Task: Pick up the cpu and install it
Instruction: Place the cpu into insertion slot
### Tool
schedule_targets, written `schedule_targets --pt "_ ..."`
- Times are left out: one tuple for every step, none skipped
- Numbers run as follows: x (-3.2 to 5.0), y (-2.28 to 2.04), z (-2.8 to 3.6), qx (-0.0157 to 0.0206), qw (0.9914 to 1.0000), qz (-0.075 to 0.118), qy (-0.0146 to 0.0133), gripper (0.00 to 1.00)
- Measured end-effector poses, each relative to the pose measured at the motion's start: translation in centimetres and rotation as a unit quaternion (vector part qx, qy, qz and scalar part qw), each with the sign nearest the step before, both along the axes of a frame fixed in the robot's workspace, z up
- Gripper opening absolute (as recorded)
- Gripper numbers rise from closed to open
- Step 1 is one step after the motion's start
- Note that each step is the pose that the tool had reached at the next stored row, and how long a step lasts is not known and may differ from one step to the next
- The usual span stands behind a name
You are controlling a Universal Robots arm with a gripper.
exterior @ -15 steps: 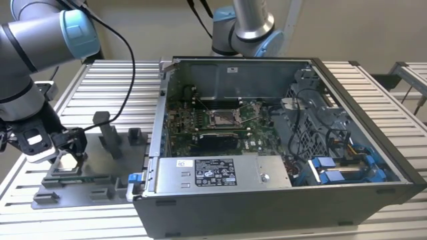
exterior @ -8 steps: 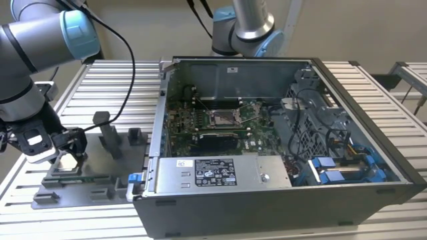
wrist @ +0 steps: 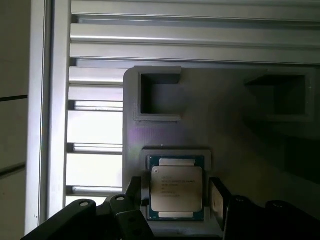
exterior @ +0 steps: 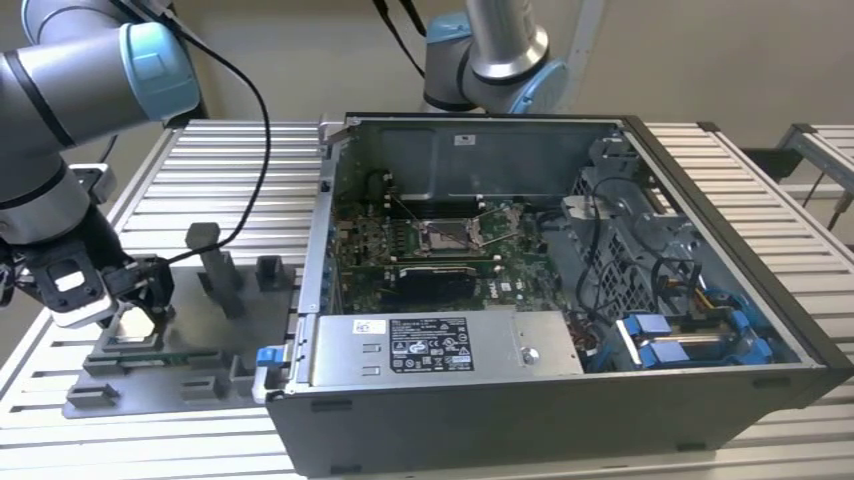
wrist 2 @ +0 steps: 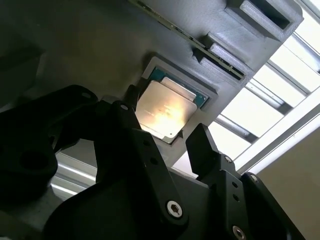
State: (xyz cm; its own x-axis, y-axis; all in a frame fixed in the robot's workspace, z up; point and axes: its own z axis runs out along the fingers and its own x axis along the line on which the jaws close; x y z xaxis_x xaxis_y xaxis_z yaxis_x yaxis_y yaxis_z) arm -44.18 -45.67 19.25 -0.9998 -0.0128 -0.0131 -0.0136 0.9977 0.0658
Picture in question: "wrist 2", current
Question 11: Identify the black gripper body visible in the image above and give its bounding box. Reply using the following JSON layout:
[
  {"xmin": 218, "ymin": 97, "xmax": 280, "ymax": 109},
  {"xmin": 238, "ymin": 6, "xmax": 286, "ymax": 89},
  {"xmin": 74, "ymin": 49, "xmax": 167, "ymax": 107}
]
[{"xmin": 42, "ymin": 169, "xmax": 227, "ymax": 240}]

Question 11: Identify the silver CPU green substrate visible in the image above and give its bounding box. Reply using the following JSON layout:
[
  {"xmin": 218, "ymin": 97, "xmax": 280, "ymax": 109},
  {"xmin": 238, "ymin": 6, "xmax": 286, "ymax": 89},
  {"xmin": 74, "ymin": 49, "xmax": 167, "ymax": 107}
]
[{"xmin": 134, "ymin": 66, "xmax": 210, "ymax": 145}]

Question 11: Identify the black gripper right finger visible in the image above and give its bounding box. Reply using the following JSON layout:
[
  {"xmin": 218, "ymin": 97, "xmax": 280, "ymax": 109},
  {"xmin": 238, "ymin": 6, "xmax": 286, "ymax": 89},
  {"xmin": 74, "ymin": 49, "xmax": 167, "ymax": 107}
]
[{"xmin": 186, "ymin": 123, "xmax": 307, "ymax": 240}]

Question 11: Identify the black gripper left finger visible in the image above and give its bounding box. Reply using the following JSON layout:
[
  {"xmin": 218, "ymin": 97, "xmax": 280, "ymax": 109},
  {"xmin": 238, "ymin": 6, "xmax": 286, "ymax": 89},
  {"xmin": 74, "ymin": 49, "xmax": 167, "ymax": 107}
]
[{"xmin": 0, "ymin": 84, "xmax": 191, "ymax": 227}]

